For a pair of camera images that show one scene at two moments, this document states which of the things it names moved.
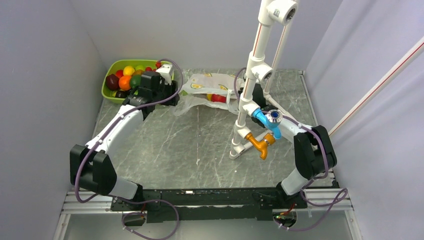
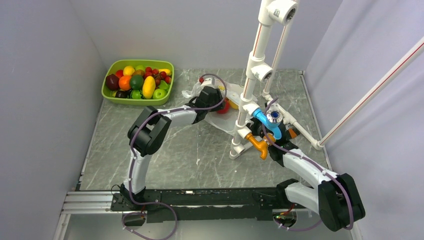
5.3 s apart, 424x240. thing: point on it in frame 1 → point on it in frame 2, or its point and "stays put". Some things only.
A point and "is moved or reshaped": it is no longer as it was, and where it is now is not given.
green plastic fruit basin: x=111 y=66 stays put
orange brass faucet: x=269 y=139 stays put
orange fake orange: x=124 y=82 stays put
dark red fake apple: x=112 y=82 stays put
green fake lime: x=135 y=80 stays put
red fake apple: x=218 y=98 is moved or reshaped
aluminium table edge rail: x=302 y=74 stays put
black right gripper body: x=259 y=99 → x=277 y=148
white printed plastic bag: x=196 y=85 is moved or reshaped
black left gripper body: x=165 y=90 → x=218 y=99
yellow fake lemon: x=128 y=70 stays put
